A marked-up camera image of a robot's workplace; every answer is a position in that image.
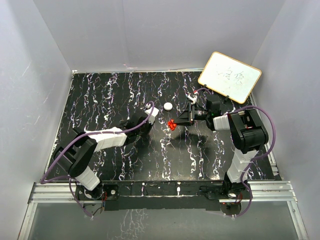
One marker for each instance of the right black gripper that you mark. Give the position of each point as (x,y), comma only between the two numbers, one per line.
(184,119)

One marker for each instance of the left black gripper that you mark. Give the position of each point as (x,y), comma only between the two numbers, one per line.
(149,127)

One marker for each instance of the red ball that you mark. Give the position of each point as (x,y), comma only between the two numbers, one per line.
(172,125)

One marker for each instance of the white earbud charging case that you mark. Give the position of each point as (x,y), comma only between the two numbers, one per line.
(168,106)

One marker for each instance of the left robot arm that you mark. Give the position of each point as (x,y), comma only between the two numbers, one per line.
(75,160)

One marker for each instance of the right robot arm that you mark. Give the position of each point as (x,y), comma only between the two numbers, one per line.
(248,135)

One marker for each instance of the small whiteboard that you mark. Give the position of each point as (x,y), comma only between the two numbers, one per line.
(229,77)

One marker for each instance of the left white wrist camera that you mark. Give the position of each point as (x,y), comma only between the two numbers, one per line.
(153,112)

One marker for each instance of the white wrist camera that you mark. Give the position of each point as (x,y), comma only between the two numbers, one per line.
(193,97)
(153,112)

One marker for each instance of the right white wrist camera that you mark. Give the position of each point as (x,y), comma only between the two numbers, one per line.
(193,97)

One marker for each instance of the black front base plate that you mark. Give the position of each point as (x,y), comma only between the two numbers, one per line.
(157,195)

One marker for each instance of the aluminium frame rail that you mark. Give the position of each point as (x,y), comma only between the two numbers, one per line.
(172,210)

